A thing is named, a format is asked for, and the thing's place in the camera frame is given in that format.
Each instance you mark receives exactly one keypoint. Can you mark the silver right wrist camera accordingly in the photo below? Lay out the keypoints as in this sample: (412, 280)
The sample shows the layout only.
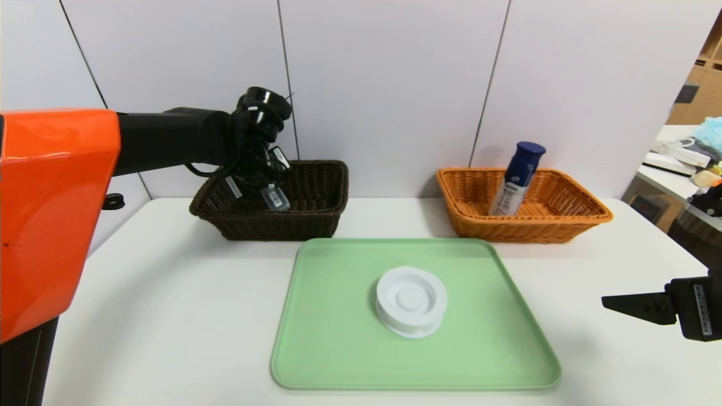
(713, 203)

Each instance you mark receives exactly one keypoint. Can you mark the white power strip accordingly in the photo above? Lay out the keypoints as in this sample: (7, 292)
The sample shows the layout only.
(671, 157)

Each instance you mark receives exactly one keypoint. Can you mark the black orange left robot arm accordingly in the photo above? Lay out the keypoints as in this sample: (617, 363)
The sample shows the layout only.
(56, 197)

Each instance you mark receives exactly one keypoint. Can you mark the light blue cloth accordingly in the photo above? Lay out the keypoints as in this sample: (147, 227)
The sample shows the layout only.
(709, 132)

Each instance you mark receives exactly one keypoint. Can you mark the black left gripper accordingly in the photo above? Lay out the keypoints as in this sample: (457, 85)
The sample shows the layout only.
(236, 186)

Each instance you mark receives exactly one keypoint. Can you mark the white round plastic spool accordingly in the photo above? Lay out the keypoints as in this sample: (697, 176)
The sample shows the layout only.
(412, 301)

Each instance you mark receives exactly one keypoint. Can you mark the orange wicker basket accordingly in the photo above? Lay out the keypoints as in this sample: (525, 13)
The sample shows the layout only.
(536, 231)

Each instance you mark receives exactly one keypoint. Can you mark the blue white bottle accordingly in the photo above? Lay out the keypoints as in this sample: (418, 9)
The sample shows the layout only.
(516, 180)

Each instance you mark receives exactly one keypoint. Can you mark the light green plastic tray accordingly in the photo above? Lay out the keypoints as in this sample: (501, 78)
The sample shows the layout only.
(479, 349)

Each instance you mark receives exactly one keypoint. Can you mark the dark brown wicker basket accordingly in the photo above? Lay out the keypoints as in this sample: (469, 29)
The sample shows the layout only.
(282, 225)

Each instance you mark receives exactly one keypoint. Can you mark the white side table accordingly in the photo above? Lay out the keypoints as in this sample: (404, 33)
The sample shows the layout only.
(665, 183)

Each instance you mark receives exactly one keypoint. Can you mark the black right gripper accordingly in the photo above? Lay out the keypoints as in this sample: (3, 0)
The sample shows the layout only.
(699, 310)

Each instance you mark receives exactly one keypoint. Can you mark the dark brown storage bin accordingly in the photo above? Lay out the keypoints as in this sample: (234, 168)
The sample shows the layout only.
(691, 237)

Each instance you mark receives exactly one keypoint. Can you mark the beige plush toy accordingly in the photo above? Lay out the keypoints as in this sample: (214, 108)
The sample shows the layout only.
(705, 177)

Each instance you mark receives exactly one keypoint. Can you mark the grey pencil lead case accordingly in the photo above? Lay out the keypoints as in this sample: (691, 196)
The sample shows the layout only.
(276, 198)

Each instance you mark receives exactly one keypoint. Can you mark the wooden shelf unit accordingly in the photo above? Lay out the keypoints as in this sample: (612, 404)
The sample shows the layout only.
(705, 84)

